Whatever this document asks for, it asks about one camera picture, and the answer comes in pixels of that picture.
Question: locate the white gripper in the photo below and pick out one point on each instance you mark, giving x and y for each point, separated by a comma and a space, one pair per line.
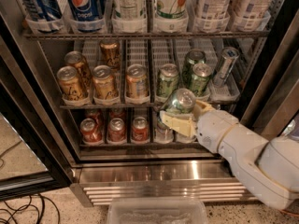
214, 129

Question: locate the green can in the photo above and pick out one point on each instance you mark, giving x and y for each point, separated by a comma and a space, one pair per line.
181, 101

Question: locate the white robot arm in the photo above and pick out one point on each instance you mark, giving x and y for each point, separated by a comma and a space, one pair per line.
269, 169

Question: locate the water bottle middle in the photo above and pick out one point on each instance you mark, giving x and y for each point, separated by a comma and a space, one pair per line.
184, 139

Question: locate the water bottle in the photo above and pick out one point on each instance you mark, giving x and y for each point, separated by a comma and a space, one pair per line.
184, 139
162, 134

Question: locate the front green can right lane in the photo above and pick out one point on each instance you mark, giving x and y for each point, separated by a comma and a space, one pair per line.
200, 76

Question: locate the green can lane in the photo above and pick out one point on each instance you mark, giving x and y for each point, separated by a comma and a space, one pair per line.
193, 57
200, 76
167, 80

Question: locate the rear green can left lane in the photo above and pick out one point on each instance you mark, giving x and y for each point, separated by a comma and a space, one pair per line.
167, 80

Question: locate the red can front right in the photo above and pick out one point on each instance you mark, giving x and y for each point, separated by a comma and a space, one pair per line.
140, 129

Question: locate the red can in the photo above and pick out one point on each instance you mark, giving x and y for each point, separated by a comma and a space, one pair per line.
90, 131
95, 116
116, 130
117, 113
140, 129

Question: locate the rear green can right lane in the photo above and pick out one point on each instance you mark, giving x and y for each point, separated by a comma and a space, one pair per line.
193, 57

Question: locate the gold can lane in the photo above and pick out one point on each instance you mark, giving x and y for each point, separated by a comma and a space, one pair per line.
111, 53
104, 82
137, 81

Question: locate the silver slim can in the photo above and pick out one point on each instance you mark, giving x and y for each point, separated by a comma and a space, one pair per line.
229, 55

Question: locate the red can front middle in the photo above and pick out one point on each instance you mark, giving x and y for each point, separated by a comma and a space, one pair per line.
116, 130

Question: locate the red can rear middle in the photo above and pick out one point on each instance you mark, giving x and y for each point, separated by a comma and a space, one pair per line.
117, 113

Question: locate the fridge right glass door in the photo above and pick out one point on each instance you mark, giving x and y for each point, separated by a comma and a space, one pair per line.
276, 101

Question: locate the fridge glass door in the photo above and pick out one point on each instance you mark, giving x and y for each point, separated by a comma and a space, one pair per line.
276, 101
30, 163

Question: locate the red can rear left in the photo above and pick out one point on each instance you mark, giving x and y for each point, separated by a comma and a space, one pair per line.
95, 116

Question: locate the red can front left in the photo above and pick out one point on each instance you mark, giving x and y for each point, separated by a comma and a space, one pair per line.
90, 131

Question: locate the steel fridge bottom grille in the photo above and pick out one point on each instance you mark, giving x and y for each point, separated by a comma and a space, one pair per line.
207, 180

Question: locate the gold can front left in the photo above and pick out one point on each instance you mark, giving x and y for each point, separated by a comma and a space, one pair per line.
71, 83

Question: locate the gold can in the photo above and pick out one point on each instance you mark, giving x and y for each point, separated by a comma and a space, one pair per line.
71, 83
78, 60

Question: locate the gold can rear left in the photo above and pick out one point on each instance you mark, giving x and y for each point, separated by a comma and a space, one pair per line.
78, 60

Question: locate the fridge left glass door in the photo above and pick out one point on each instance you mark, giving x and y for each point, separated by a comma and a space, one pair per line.
30, 163

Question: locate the water bottle left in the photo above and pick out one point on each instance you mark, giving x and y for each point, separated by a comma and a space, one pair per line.
162, 134

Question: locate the clear plastic bin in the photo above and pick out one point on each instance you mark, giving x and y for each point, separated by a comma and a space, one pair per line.
156, 210

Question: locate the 7up zero bottle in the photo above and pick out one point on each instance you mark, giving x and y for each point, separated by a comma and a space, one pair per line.
171, 9

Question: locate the white bottle far right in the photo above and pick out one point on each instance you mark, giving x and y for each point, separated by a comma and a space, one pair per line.
251, 2

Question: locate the white label bottle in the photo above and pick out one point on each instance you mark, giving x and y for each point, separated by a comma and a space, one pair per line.
129, 10

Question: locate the blue Pepsi bottle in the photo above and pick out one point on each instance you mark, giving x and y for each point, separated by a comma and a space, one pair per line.
88, 16

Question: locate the blue bottle far left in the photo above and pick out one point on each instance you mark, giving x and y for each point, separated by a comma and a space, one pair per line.
46, 13

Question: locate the middle wire shelf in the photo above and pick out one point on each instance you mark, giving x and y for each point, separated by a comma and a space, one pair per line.
88, 106

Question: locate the wire shelf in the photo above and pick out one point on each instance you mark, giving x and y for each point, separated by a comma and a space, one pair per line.
88, 106
141, 36

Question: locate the top wire shelf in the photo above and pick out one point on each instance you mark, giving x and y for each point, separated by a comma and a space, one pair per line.
141, 36

